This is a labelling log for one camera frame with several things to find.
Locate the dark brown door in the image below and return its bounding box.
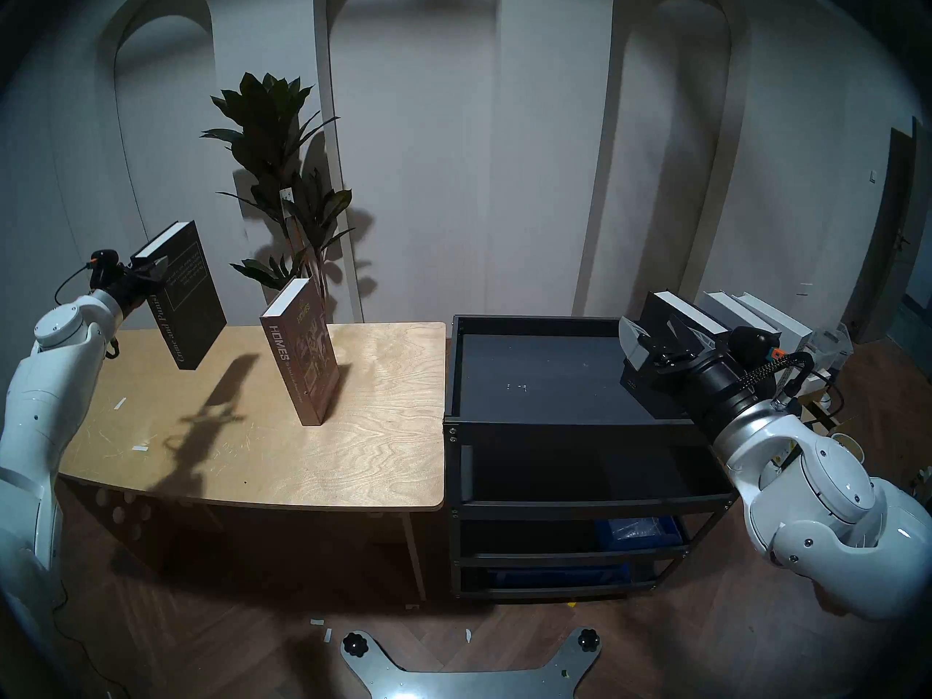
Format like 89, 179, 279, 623
843, 116, 932, 345

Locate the grey metal robot base plate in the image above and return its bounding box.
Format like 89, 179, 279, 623
341, 627, 604, 699

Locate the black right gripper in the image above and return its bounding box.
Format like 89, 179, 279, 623
619, 317, 810, 443

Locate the blue bin with plastic bag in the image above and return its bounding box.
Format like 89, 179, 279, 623
596, 517, 685, 547

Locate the black Century book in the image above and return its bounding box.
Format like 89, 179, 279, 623
620, 291, 731, 419

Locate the black metal shelf cart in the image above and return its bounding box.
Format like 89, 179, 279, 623
443, 315, 745, 604

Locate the light wooden table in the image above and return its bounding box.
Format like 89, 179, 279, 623
57, 322, 446, 602

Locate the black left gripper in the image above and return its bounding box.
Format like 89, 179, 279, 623
87, 249, 170, 320

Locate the brown Homes book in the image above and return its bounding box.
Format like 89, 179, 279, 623
260, 276, 343, 427

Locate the tall green leafy plant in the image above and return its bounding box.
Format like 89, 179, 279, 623
200, 71, 358, 320

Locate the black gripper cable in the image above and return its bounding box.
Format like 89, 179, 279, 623
743, 350, 845, 416
55, 262, 95, 307

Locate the white Design Hotels Yearbook book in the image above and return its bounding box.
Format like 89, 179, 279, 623
732, 291, 814, 350

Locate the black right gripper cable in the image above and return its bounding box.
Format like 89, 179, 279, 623
743, 350, 845, 416

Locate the clear plastic storage box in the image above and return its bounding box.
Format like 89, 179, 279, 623
807, 326, 853, 374

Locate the dark blue flat bin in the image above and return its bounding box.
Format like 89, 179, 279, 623
489, 566, 633, 588

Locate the black Crime and Punishment book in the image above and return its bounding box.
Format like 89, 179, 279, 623
131, 221, 228, 371

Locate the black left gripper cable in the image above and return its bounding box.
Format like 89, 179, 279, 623
55, 262, 95, 307

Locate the grey ianra book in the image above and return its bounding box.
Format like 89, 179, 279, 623
695, 291, 781, 343

